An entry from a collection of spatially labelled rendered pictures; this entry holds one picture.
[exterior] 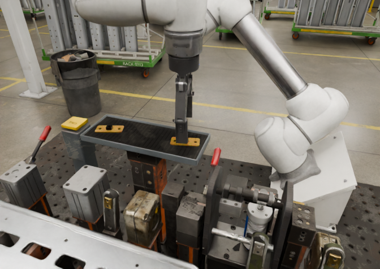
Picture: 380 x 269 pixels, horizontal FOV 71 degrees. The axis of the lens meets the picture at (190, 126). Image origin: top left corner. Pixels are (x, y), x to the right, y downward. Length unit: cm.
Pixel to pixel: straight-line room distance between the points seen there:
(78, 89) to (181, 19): 273
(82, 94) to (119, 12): 271
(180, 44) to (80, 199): 47
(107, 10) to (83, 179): 43
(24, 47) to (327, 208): 382
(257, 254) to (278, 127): 60
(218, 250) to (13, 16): 374
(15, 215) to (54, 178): 59
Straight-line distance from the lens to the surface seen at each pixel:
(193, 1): 59
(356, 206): 141
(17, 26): 410
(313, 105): 115
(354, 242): 127
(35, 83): 429
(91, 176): 78
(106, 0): 62
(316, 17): 733
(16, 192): 98
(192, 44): 62
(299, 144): 116
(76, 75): 317
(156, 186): 88
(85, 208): 79
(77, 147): 96
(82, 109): 338
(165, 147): 76
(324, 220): 122
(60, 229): 84
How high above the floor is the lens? 161
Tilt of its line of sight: 32 degrees down
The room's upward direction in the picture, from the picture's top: straight up
